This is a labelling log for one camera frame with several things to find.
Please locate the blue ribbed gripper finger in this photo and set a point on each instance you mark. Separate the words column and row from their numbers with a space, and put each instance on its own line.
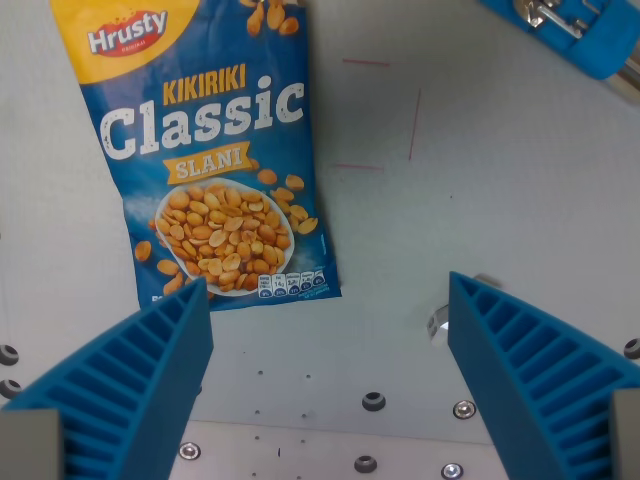
column 530, row 370
column 135, row 380

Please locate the silver screw head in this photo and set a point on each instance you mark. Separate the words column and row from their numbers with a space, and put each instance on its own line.
column 451, row 471
column 189, row 450
column 464, row 409

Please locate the blue tool with metal parts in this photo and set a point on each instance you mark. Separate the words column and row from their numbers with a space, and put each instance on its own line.
column 575, row 35

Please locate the grey threaded insert hole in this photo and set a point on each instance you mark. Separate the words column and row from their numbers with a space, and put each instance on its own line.
column 366, row 463
column 8, row 354
column 633, row 348
column 10, row 388
column 373, row 401

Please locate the small silver metal block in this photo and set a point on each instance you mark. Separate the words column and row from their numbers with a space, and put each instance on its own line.
column 438, row 324

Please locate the blue Hrusty peanut bag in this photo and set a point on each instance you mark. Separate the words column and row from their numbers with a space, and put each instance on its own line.
column 210, row 150

